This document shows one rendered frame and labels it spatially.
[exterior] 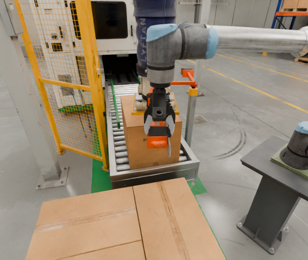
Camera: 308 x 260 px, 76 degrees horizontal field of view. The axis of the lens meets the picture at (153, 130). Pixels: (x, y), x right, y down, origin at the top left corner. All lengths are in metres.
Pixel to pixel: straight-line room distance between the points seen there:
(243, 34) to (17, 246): 2.11
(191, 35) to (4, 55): 1.58
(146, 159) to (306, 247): 1.47
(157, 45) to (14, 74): 1.52
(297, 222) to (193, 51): 1.97
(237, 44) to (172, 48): 0.32
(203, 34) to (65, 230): 1.21
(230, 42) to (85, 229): 1.20
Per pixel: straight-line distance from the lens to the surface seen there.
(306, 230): 2.32
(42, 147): 2.25
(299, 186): 1.46
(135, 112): 1.18
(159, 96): 0.65
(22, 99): 2.04
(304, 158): 1.52
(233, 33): 0.85
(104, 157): 2.33
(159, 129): 0.74
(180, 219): 1.31
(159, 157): 1.55
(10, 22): 1.85
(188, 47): 0.63
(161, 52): 0.62
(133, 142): 1.41
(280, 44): 0.96
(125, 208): 1.36
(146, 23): 1.13
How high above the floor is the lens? 1.62
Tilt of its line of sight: 31 degrees down
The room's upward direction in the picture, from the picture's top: straight up
